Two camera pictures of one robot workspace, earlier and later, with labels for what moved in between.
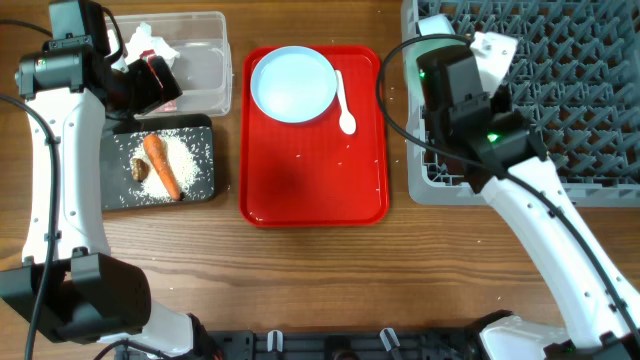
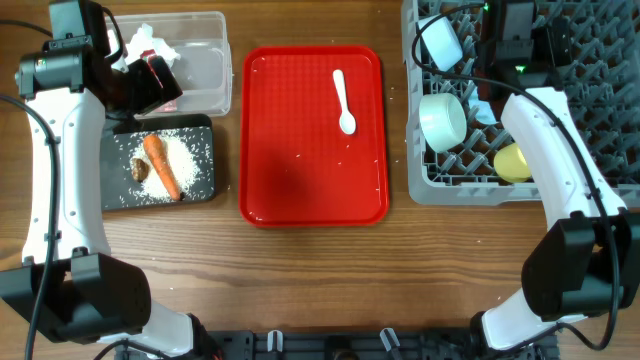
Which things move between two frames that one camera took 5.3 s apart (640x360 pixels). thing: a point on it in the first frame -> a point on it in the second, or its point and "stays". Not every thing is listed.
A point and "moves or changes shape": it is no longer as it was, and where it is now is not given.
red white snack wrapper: (141, 42) stays
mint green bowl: (429, 24) moves or changes shape
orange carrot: (158, 152) stays
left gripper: (153, 94) stays
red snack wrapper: (168, 106) stays
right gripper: (451, 73) -> (486, 78)
